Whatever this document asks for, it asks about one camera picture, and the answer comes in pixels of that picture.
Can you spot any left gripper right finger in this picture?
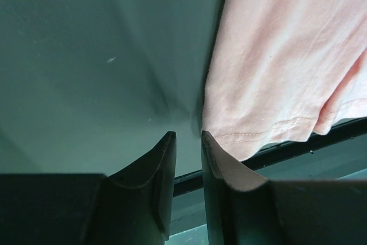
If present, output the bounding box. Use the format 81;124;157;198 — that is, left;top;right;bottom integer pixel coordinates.
201;131;366;244

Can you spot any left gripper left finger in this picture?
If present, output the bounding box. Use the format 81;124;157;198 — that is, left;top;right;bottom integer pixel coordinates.
1;131;176;244

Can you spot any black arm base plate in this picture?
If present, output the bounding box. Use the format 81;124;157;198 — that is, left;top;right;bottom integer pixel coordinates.
173;118;366;197

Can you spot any salmon pink t shirt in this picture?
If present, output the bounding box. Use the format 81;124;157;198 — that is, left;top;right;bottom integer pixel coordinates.
203;0;366;161

